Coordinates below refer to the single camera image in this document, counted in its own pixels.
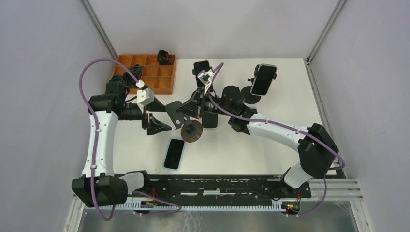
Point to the orange compartment tray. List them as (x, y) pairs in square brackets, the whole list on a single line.
[(160, 78)]

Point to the light blue case phone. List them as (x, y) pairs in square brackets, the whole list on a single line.
[(173, 157)]

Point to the white case phone right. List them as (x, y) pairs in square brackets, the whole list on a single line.
[(264, 74)]

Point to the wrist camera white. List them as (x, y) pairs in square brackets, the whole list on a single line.
[(206, 78), (145, 97)]

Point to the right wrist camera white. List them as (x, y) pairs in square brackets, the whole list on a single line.
[(206, 78)]

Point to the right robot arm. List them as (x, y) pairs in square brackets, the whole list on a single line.
[(315, 147)]

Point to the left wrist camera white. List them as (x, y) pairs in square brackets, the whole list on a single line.
[(145, 97)]

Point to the wooden round base stand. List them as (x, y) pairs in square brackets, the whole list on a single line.
[(191, 130)]

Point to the black right round stand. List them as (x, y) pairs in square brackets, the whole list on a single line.
[(246, 91)]

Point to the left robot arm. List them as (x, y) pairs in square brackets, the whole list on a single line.
[(98, 185)]

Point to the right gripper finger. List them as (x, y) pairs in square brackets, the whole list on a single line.
[(189, 108), (195, 95)]

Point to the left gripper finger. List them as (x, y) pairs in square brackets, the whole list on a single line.
[(156, 106), (154, 126)]

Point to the black phone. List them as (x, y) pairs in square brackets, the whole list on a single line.
[(209, 120)]

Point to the phone on tall stand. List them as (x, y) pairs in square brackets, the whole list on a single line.
[(199, 67)]

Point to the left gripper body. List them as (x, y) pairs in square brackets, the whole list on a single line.
[(133, 112)]

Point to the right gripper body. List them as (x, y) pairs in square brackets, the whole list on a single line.
[(207, 105)]

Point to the light blue cable duct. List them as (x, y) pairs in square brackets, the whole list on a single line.
[(137, 205)]

